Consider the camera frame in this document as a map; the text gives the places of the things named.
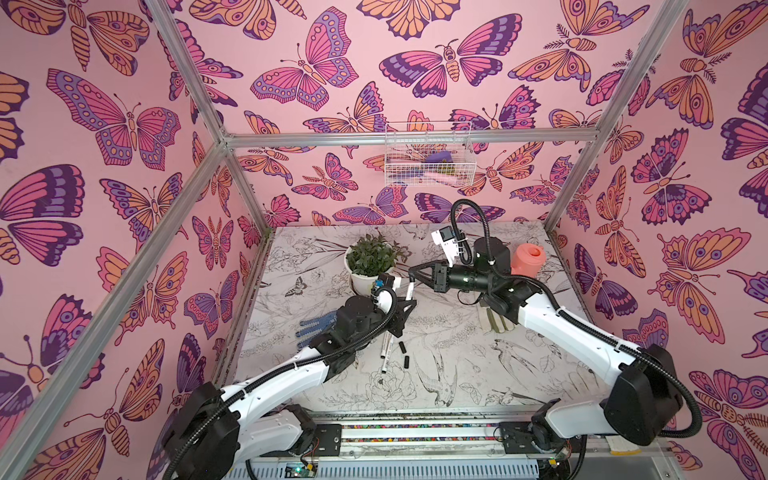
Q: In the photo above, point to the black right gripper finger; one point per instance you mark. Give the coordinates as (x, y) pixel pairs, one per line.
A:
(420, 267)
(420, 279)

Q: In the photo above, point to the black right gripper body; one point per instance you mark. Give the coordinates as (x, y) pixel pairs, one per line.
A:
(437, 278)

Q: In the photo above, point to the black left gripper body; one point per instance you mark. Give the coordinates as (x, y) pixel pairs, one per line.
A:
(393, 326)

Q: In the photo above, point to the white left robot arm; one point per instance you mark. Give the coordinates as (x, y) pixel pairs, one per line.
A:
(220, 427)

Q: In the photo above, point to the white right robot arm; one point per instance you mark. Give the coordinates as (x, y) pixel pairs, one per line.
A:
(645, 401)

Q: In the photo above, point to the green potted plant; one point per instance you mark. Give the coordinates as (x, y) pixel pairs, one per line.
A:
(398, 254)

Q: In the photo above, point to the white plastic flower pot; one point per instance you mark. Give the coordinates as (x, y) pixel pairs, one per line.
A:
(363, 282)

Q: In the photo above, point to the beige green work glove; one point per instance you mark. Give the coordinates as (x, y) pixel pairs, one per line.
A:
(496, 323)

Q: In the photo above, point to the blue dotted work glove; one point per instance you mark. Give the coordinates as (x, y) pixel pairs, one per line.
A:
(309, 329)

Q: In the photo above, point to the clear wall basket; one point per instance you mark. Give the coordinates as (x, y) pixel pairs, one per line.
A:
(429, 158)

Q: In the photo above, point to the white glove on rail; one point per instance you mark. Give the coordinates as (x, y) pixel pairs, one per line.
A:
(617, 445)

